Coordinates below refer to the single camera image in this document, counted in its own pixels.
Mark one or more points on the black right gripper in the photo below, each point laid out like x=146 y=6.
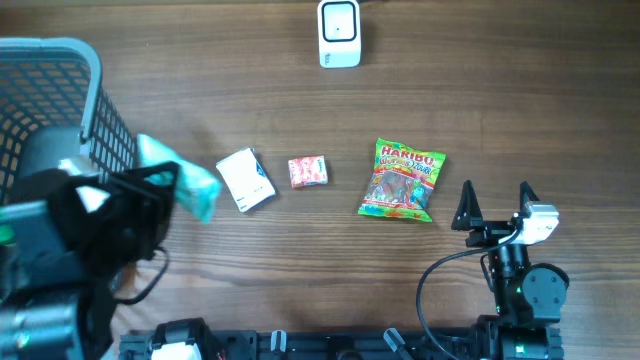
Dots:
x=470 y=217

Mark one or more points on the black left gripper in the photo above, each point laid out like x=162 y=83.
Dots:
x=156 y=198

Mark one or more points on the teal wet wipes pack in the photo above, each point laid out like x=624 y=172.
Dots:
x=196 y=189

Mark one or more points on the green Haribo gummy bag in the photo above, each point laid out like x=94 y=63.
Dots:
x=403 y=179

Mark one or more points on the white blue carton box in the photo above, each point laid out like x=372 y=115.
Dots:
x=246 y=179

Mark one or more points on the green lid jar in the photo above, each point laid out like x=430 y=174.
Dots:
x=6 y=231

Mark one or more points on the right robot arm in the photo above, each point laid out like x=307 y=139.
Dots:
x=528 y=297

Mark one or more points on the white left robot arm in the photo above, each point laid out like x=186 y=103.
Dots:
x=51 y=307

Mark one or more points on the white barcode scanner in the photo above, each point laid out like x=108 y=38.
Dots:
x=339 y=33

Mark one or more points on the grey plastic mesh basket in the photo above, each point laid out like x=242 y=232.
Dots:
x=53 y=106

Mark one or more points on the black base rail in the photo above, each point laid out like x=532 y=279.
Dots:
x=193 y=339

